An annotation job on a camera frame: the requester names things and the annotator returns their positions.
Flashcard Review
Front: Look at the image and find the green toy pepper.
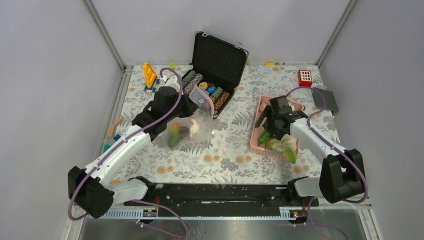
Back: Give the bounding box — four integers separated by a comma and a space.
257, 131, 270, 147

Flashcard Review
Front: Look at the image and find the green orange toy mango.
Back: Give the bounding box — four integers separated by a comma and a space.
167, 123, 181, 148

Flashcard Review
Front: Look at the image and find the small white toy dumpling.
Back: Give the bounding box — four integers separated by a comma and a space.
189, 119, 201, 138

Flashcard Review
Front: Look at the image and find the clear pink zip top bag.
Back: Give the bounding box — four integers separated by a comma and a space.
164, 86, 214, 149

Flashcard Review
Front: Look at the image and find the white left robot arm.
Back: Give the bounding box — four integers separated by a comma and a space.
67, 86, 198, 221

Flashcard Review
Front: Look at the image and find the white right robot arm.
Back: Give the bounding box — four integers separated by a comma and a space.
254, 95, 369, 206

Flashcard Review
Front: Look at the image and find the pink plastic basket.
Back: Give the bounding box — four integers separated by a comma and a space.
249, 94, 305, 162

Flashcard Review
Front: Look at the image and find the yellow toy ladder cart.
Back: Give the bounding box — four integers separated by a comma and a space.
143, 62, 161, 93

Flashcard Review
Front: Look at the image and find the green toy leaf vegetable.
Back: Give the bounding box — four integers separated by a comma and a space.
282, 147, 297, 164

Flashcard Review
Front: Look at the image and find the red toy block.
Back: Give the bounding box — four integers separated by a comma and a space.
297, 69, 313, 87

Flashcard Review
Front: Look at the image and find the grey building baseplate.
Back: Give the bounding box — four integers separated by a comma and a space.
311, 87, 339, 113

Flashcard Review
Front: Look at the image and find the blue toy block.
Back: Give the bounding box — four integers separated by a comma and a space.
103, 134, 121, 152

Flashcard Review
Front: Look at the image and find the black poker chip case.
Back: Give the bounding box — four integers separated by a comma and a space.
183, 31, 249, 119

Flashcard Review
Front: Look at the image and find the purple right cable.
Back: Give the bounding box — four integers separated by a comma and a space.
284, 86, 369, 204

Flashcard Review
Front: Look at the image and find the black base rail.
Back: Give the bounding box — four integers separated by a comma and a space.
140, 183, 319, 217

